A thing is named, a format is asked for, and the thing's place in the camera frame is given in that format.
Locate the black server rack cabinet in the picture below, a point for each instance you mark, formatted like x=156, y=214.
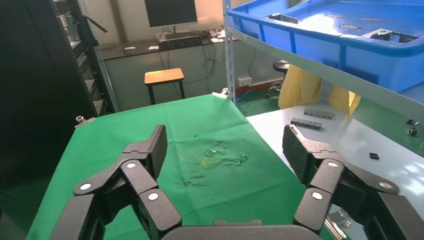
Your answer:
x=33, y=99

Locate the black caster wheel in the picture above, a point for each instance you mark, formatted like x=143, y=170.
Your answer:
x=413, y=131
x=409, y=121

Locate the small black plastic clip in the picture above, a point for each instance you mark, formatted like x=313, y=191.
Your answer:
x=374, y=156

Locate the black slanted rod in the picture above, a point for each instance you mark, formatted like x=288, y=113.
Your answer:
x=96, y=24

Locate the beige tape strip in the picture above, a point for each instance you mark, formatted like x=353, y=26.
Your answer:
x=371, y=19
x=334, y=15
x=350, y=26

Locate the blue plastic bin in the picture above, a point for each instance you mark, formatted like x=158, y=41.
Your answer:
x=364, y=63

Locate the stamped sheet metal part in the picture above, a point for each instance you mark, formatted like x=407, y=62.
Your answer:
x=381, y=33
x=281, y=17

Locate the black computer monitor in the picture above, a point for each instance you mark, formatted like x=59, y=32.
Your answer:
x=170, y=13

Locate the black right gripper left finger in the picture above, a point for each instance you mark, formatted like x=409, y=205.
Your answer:
x=139, y=179

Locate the white items pile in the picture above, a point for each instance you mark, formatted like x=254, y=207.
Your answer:
x=218, y=34

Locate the grey metal link strip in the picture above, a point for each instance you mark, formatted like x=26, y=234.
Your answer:
x=318, y=113
x=305, y=123

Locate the white computer mouse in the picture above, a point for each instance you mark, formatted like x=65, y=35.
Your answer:
x=130, y=48

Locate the black round swivel stool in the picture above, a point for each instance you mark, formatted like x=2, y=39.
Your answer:
x=281, y=65

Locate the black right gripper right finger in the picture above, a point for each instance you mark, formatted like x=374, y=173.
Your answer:
x=326, y=172

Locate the wooden top square stool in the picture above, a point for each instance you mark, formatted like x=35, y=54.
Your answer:
x=164, y=76

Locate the white wall outlet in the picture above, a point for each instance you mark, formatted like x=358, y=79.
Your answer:
x=244, y=82

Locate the silver binder clip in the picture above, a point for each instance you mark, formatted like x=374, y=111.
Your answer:
x=339, y=220
x=84, y=122
x=222, y=94

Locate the green table cloth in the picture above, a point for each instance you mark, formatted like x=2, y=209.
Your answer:
x=198, y=119

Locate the small white paper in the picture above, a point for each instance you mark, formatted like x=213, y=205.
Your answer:
x=154, y=47

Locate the grey desk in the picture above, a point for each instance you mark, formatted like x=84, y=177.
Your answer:
x=139, y=73

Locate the yellow plastic bag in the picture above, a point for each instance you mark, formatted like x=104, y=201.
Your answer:
x=298, y=89

